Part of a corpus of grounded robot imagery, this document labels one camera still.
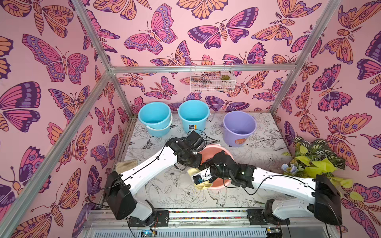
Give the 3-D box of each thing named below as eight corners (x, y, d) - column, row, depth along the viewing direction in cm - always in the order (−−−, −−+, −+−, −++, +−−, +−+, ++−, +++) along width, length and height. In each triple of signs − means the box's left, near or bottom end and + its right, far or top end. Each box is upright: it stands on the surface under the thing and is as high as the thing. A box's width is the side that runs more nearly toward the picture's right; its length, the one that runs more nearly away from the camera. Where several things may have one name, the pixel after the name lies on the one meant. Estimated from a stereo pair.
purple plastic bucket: (222, 149, 102) (226, 133, 88) (219, 127, 114) (222, 110, 100) (251, 149, 101) (260, 133, 87) (244, 127, 114) (251, 110, 100)
